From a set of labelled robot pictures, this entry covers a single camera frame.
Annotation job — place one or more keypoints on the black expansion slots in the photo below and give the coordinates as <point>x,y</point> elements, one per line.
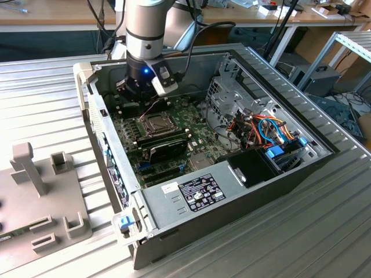
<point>165,175</point>

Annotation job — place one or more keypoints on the white and red box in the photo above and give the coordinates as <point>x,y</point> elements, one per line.
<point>268,11</point>

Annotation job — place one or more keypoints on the black rating label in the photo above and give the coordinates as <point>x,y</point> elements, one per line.
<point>201,192</point>

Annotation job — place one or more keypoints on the silver metal drive cage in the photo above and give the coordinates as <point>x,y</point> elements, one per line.
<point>230,97</point>

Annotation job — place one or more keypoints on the green RAM stick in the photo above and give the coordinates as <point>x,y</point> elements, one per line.
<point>17,232</point>

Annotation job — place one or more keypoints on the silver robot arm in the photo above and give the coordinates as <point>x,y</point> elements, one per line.
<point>145,34</point>

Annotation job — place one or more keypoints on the silver CPU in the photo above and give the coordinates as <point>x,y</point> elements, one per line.
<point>156,123</point>

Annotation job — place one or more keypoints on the black RAM slots white clips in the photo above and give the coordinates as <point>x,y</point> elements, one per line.
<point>130,111</point>

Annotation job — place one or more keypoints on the open black PC case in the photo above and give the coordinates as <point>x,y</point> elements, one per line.
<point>234,221</point>

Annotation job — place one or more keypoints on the black tripod legs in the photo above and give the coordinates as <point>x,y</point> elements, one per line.
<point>290,13</point>

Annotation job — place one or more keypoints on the grey power supply unit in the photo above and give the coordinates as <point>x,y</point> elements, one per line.
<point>165,208</point>

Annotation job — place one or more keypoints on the black graphics card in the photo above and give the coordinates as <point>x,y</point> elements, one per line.
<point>171,150</point>

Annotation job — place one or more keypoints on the large cardboard box flaps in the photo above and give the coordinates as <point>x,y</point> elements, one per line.
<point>360,8</point>

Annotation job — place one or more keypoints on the black plastic drive housing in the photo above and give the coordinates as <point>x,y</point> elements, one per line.
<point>253,168</point>

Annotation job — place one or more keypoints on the aluminium profile frame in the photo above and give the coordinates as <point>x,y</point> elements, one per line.
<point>356,43</point>

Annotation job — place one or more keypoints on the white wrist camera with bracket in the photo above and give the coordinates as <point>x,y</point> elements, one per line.
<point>166,88</point>

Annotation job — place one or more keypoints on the green motherboard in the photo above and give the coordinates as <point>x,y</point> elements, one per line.
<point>203,139</point>

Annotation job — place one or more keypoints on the small open cardboard box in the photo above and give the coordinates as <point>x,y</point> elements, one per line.
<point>324,11</point>

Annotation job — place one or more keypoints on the grey chipset heat sink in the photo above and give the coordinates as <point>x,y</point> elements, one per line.
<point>201,161</point>

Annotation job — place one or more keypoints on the brown cardboard sheet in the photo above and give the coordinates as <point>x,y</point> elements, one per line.
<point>316,46</point>

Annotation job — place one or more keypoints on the blue disk carrier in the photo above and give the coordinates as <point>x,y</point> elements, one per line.
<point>275,152</point>

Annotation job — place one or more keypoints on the small white sticker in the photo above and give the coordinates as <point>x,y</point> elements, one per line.
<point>170,188</point>

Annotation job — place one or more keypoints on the blue case latch clip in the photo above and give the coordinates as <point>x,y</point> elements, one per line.
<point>126,223</point>

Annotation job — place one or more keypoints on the grey parts rack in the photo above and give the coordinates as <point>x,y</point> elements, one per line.
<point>43,208</point>

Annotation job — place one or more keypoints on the brown floor cardboard box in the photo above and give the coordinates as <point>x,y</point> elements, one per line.
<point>365,127</point>

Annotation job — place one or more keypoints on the long wooden desk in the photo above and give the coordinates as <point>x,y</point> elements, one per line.
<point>72,13</point>

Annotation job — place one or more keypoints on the dark floor panel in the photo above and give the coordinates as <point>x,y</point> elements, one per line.
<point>342,111</point>

